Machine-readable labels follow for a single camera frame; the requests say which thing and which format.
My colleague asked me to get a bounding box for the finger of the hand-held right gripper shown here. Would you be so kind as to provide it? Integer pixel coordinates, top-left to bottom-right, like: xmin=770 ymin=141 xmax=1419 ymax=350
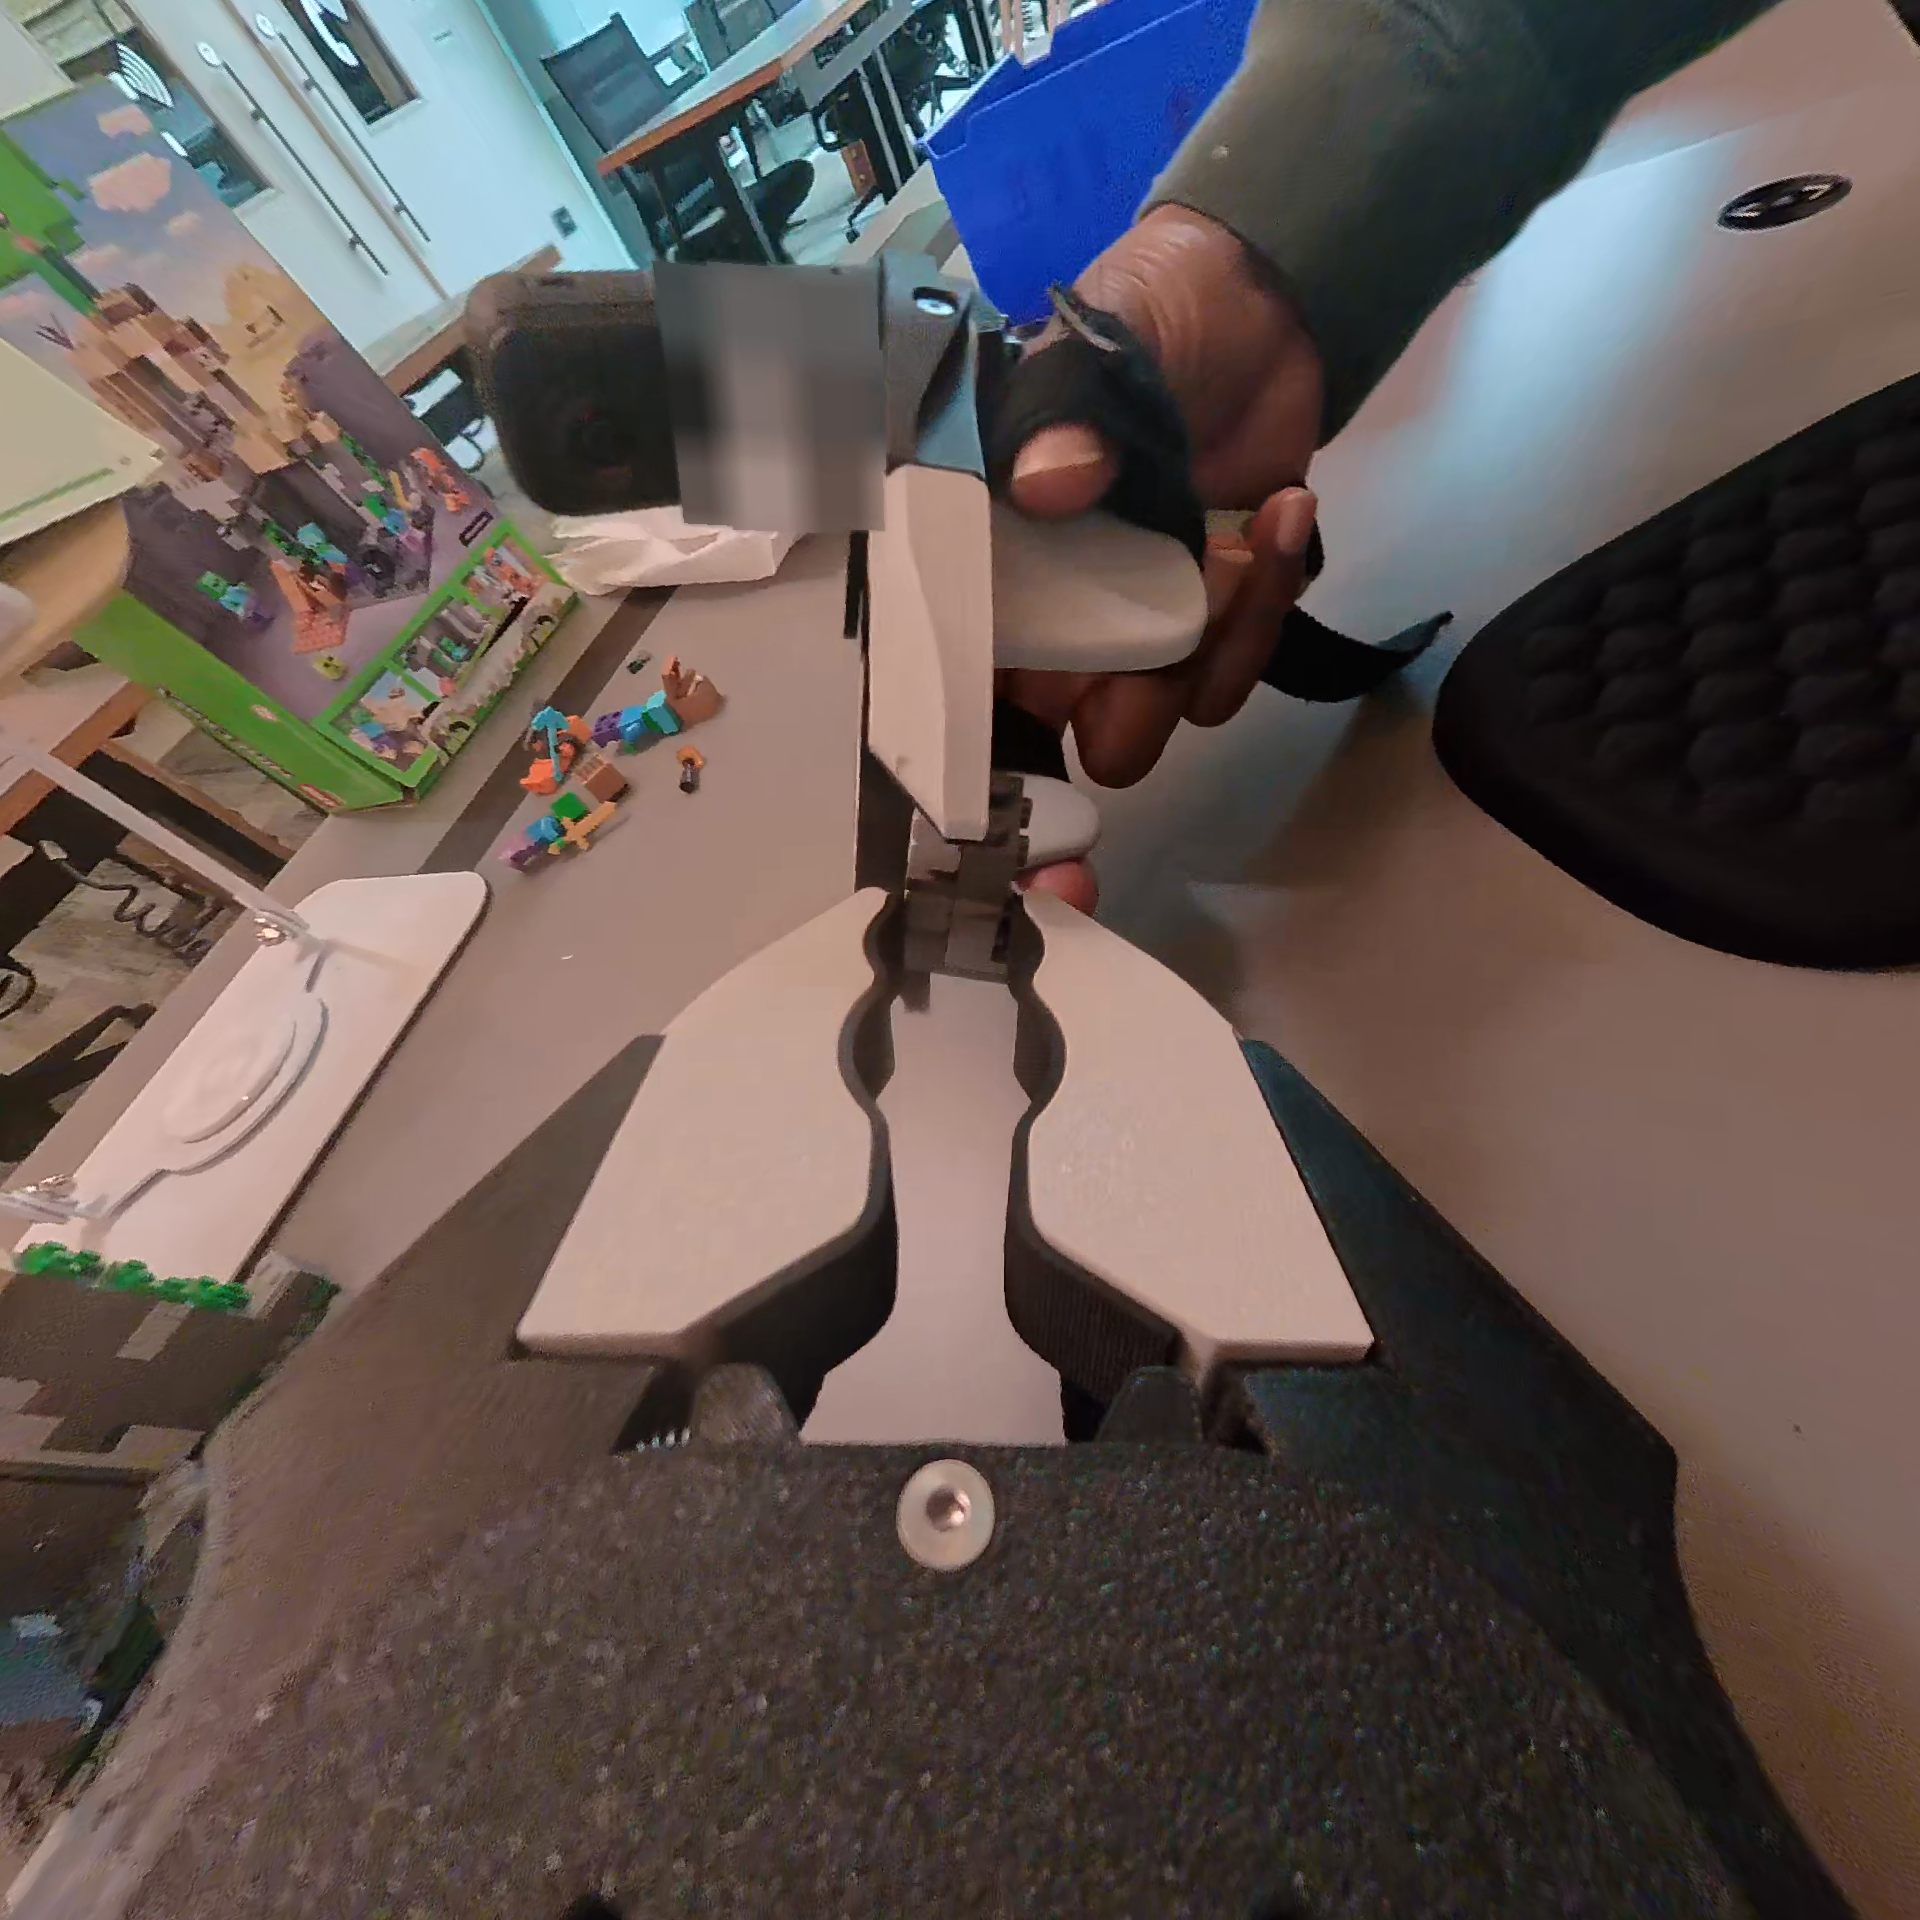
xmin=843 ymin=458 xmax=1002 ymax=846

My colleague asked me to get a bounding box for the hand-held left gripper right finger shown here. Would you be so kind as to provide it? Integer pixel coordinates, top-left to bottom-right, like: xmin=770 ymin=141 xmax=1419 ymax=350
xmin=1005 ymin=897 xmax=1376 ymax=1412

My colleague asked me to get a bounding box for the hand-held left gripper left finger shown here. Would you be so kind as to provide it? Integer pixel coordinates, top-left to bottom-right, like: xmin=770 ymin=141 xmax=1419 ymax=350
xmin=514 ymin=884 xmax=903 ymax=1424

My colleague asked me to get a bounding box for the grey toy brick assembly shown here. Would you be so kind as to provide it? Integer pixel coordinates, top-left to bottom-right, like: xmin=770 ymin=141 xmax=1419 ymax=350
xmin=901 ymin=772 xmax=1037 ymax=1009

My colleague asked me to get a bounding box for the person's right forearm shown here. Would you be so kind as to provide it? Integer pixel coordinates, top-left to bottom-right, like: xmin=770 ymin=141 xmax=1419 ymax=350
xmin=1143 ymin=0 xmax=1818 ymax=443

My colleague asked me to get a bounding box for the grey desk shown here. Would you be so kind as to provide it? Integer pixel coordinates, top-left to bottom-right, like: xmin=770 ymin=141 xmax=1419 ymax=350
xmin=29 ymin=0 xmax=1920 ymax=1906

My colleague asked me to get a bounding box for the person's right hand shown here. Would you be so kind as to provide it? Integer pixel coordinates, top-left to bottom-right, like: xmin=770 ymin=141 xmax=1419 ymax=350
xmin=990 ymin=201 xmax=1328 ymax=921

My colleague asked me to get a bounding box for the blue plastic bin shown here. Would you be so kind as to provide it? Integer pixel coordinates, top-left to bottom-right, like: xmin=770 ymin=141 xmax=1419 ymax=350
xmin=922 ymin=0 xmax=1262 ymax=325

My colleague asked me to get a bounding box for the white paper bag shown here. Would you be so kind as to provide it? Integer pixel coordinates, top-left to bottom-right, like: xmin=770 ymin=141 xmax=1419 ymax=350
xmin=546 ymin=504 xmax=781 ymax=596

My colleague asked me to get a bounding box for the wooden office table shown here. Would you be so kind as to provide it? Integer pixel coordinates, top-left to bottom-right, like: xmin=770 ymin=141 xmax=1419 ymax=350
xmin=596 ymin=0 xmax=879 ymax=184

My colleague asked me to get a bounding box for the toy figure with yellow sword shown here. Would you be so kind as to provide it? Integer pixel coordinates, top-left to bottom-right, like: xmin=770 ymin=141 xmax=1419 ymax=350
xmin=503 ymin=795 xmax=620 ymax=876

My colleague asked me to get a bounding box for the white book stand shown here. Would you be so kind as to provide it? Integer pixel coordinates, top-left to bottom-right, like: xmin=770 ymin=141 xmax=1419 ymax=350
xmin=0 ymin=510 xmax=494 ymax=1298

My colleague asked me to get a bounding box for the black office chair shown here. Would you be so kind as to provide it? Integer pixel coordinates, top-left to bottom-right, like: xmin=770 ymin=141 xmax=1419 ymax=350
xmin=540 ymin=17 xmax=711 ymax=153

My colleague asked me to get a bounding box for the green toy brick set box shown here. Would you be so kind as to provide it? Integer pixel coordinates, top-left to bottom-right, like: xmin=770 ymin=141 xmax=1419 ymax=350
xmin=0 ymin=75 xmax=583 ymax=819

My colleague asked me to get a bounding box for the grey toy brick building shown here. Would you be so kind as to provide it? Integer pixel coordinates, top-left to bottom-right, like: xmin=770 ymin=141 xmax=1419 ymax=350
xmin=0 ymin=1237 xmax=346 ymax=1801

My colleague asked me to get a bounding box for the black honeycomb cushion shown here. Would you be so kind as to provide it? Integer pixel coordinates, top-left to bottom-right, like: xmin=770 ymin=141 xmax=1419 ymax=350
xmin=1431 ymin=374 xmax=1920 ymax=972

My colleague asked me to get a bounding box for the toy instruction booklet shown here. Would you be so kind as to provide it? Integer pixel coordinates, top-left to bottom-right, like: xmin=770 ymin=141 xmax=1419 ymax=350
xmin=0 ymin=337 xmax=162 ymax=548

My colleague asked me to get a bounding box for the black coiled cable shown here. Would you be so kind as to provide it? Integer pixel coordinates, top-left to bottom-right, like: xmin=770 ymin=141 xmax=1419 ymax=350
xmin=46 ymin=838 xmax=226 ymax=962

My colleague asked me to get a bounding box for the black desk cable grommet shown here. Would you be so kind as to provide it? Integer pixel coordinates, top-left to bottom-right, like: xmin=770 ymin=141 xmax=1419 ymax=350
xmin=1717 ymin=172 xmax=1853 ymax=234

